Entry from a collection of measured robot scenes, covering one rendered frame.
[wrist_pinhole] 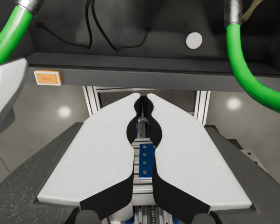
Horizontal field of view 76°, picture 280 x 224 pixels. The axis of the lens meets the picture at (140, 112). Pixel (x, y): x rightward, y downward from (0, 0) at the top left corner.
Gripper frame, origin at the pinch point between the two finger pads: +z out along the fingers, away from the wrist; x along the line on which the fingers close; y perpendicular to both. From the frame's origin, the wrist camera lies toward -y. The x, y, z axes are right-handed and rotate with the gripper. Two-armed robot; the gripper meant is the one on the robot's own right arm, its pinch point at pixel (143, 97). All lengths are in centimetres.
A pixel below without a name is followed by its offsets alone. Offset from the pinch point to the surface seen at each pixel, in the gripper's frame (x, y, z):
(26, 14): -10.0, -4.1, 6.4
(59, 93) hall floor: -65, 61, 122
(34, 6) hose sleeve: -9.4, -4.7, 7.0
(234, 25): 9.9, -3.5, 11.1
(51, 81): -19.2, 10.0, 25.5
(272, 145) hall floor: 131, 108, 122
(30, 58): -26.8, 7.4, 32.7
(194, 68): 12.5, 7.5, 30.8
